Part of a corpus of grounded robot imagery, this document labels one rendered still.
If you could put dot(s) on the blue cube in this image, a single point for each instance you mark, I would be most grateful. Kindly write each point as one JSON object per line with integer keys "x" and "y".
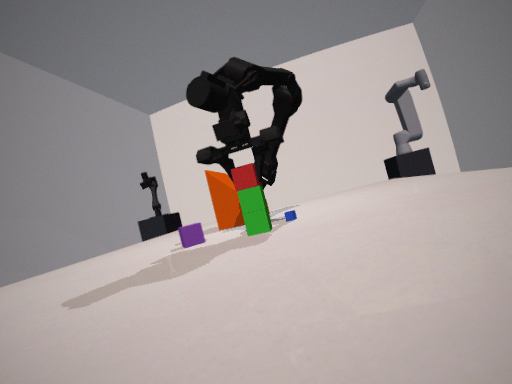
{"x": 290, "y": 216}

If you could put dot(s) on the green block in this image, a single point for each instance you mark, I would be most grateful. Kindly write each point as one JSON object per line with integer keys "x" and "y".
{"x": 252, "y": 199}
{"x": 257, "y": 222}

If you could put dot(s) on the purple block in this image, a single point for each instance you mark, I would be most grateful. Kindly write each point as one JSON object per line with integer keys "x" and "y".
{"x": 191, "y": 235}

